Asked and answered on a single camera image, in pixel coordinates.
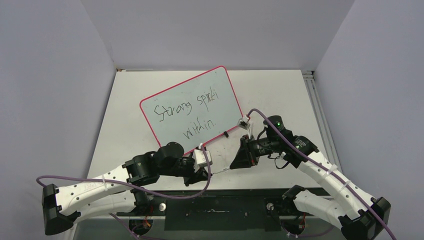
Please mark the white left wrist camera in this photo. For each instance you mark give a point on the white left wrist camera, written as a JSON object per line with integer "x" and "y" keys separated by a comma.
{"x": 200, "y": 159}

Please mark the aluminium rail right side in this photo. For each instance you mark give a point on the aluminium rail right side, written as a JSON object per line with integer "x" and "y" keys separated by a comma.
{"x": 328, "y": 142}

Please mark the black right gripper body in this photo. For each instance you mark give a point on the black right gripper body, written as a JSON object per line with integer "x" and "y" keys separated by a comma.
{"x": 253, "y": 148}

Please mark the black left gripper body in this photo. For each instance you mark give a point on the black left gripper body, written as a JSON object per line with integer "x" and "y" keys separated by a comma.
{"x": 188, "y": 171}

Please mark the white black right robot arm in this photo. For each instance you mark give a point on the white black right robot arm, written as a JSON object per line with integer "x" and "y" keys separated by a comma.
{"x": 358, "y": 214}

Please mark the pink framed whiteboard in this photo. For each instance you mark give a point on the pink framed whiteboard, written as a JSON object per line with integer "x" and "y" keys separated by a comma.
{"x": 197, "y": 110}

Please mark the white whiteboard marker black cap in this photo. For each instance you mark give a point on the white whiteboard marker black cap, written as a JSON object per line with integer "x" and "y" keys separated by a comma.
{"x": 221, "y": 171}

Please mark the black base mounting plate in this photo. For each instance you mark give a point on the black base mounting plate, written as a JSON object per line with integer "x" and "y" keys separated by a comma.
{"x": 220, "y": 210}

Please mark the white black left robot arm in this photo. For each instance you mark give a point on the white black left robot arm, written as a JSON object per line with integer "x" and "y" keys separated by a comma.
{"x": 122, "y": 189}

